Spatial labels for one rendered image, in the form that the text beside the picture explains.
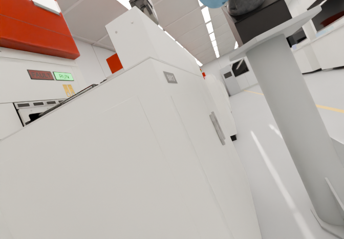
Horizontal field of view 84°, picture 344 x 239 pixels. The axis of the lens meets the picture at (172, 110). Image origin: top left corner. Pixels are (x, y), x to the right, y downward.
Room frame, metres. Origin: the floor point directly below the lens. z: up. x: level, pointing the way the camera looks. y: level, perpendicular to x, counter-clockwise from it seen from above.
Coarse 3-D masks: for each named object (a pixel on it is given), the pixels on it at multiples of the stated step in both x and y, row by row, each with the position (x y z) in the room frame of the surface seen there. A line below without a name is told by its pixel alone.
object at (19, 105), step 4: (48, 100) 0.87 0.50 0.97; (52, 100) 0.89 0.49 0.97; (56, 100) 0.91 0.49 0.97; (60, 100) 0.93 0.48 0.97; (16, 104) 0.74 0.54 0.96; (20, 104) 0.75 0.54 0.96; (24, 104) 0.76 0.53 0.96; (28, 104) 0.78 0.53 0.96; (32, 104) 0.79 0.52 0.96; (36, 104) 0.81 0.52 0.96; (40, 104) 0.83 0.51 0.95; (44, 104) 0.84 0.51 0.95; (48, 104) 0.86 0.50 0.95; (52, 104) 0.88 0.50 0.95; (16, 108) 0.73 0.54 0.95; (20, 108) 0.75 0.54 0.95
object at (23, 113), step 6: (24, 108) 0.75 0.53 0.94; (30, 108) 0.77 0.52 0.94; (36, 108) 0.79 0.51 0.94; (42, 108) 0.82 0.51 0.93; (48, 108) 0.84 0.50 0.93; (18, 114) 0.73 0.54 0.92; (24, 114) 0.74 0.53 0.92; (30, 114) 0.77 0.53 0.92; (24, 120) 0.73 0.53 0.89; (30, 120) 0.75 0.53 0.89
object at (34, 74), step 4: (32, 72) 0.85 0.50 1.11; (36, 72) 0.87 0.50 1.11; (40, 72) 0.89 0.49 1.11; (44, 72) 0.91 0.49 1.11; (48, 72) 0.93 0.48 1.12; (32, 76) 0.85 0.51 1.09; (36, 76) 0.87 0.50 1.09; (40, 76) 0.88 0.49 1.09; (44, 76) 0.90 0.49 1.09; (48, 76) 0.92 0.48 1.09
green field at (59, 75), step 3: (54, 72) 0.97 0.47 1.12; (57, 75) 0.98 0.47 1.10; (60, 75) 1.00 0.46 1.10; (63, 75) 1.02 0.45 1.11; (66, 75) 1.03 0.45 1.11; (69, 75) 1.05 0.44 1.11; (57, 78) 0.97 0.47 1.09; (60, 78) 0.99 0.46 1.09; (63, 78) 1.01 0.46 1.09; (66, 78) 1.02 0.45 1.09; (69, 78) 1.04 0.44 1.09; (72, 78) 1.07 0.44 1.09
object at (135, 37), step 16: (128, 16) 0.45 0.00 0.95; (144, 16) 0.48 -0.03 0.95; (112, 32) 0.47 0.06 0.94; (128, 32) 0.46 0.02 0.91; (144, 32) 0.45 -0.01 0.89; (160, 32) 0.59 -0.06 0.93; (128, 48) 0.46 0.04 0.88; (144, 48) 0.45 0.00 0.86; (160, 48) 0.50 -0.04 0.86; (176, 48) 0.74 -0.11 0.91; (128, 64) 0.47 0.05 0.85; (176, 64) 0.61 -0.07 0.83
